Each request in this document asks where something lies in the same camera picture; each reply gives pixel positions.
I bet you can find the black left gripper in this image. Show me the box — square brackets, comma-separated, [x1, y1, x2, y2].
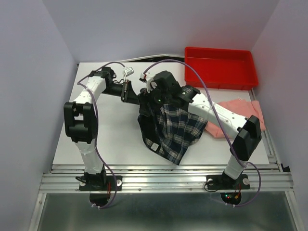
[102, 79, 139, 105]

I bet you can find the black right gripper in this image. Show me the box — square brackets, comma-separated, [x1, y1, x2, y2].
[137, 81, 171, 116]

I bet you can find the navy plaid skirt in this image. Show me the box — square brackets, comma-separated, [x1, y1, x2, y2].
[138, 104, 207, 165]

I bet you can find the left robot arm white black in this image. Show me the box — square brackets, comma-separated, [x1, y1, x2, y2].
[64, 66, 139, 190]

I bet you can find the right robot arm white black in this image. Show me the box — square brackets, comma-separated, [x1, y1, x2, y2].
[137, 71, 261, 188]

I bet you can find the red plastic bin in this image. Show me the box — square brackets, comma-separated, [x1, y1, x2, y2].
[184, 47, 258, 90]

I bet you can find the pink folded skirt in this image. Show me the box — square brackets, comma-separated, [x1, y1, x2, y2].
[205, 99, 266, 139]

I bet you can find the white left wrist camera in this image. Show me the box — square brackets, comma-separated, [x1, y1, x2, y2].
[122, 67, 134, 78]

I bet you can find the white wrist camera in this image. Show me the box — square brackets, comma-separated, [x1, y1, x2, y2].
[139, 72, 157, 92]
[122, 67, 134, 78]

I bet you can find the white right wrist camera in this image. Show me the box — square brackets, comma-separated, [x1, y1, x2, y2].
[139, 72, 157, 92]

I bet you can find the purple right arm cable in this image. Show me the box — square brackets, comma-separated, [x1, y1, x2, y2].
[143, 59, 263, 208]

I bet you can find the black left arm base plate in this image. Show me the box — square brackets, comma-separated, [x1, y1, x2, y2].
[75, 175, 123, 207]

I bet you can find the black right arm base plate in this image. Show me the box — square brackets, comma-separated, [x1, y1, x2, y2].
[204, 173, 251, 206]

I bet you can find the aluminium rail frame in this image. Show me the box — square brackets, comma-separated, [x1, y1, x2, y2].
[29, 95, 305, 231]

